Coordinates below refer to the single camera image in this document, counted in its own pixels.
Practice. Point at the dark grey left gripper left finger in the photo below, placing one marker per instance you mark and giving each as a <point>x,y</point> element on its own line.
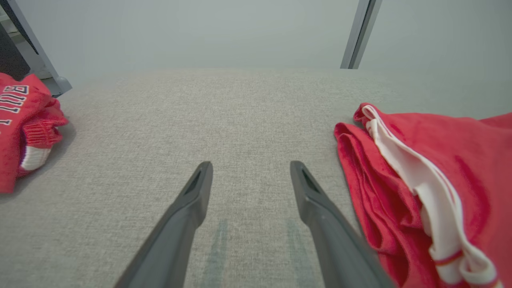
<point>172,240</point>

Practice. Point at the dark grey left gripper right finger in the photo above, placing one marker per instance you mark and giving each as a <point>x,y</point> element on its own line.
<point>340,252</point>

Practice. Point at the red shorts with white stripe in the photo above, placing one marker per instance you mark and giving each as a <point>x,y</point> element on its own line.
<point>472,160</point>

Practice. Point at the red garment with ribbed cuff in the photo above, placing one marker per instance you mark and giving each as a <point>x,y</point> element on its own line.
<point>16,140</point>

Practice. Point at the grey metal frame post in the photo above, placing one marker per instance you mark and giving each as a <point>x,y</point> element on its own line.
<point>360,36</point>

